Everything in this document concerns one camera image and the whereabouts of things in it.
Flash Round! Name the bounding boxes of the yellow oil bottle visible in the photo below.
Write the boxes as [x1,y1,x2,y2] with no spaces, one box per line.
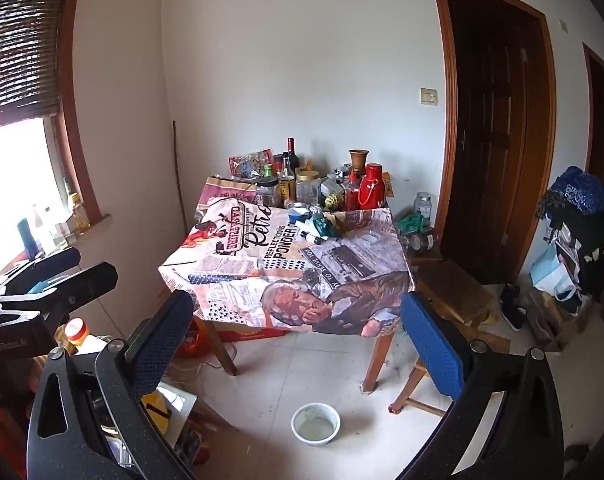
[67,177,92,233]

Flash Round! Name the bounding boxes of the dark lid glass jar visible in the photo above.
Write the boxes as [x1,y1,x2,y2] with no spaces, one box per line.
[255,176,281,208]

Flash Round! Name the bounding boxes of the red plastic bag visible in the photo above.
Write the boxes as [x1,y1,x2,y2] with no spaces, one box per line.
[179,317,218,361]

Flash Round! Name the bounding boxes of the green mesh cloth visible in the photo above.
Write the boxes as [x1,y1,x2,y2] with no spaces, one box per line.
[396,210,425,233]

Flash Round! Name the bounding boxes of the amber bottle yellow label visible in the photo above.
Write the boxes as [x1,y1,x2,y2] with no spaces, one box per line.
[278,152,296,209]

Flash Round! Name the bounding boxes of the tall clear glass jar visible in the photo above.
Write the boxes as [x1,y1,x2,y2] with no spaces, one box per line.
[414,191,434,221]

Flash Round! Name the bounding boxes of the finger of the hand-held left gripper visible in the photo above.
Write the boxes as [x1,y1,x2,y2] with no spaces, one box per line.
[2,246,82,296]
[0,261,119,318]

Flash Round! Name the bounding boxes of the red sauce bottle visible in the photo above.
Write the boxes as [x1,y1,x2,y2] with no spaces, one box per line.
[345,170,360,212]

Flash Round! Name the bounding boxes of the bamboo window blind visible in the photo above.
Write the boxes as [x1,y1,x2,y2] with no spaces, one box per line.
[0,0,88,133]

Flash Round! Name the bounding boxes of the wooden table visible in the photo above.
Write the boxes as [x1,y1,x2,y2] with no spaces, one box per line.
[197,310,398,393]

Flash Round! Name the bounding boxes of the red thermos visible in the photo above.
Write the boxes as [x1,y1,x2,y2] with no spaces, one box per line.
[358,163,384,211]

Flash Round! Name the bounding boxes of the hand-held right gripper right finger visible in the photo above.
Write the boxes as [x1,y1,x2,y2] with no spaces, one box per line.
[397,292,565,480]

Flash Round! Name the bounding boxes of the brown window frame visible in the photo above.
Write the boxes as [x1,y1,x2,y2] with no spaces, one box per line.
[52,0,114,241]

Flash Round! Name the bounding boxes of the thin wooden stick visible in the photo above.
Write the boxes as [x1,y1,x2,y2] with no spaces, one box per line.
[172,120,188,233]

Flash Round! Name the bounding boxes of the yellow lid glass jar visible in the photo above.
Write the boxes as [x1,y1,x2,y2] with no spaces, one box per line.
[296,170,322,206]

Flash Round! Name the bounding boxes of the blue crocheted cloth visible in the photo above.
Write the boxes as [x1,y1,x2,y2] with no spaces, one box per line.
[539,166,604,216]

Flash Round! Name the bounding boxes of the light blue bag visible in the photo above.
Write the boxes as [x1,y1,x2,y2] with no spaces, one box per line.
[529,242,580,301]

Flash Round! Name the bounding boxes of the wooden stool with legs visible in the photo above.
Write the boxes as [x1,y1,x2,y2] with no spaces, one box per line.
[389,355,453,418]

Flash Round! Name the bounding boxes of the red printed snack bag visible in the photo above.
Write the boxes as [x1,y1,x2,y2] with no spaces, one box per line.
[228,149,275,178]

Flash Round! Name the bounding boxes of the small glass jar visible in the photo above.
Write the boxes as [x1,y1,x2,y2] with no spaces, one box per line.
[409,227,437,253]

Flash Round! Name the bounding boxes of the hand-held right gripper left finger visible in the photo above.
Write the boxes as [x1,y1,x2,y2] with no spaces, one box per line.
[26,290,198,480]

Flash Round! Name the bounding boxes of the white bowl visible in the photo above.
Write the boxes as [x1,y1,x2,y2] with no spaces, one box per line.
[290,403,342,447]

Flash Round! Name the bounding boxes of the green snack packet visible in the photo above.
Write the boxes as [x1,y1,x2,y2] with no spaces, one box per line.
[312,212,339,238]

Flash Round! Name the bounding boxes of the orange cap bottle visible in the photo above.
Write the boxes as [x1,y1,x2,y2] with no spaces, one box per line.
[62,319,108,356]

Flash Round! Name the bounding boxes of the newspaper print tablecloth table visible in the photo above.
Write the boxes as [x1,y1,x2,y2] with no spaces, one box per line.
[158,176,415,337]

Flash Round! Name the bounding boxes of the dark wine bottle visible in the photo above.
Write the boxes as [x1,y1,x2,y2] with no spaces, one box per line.
[285,137,301,176]

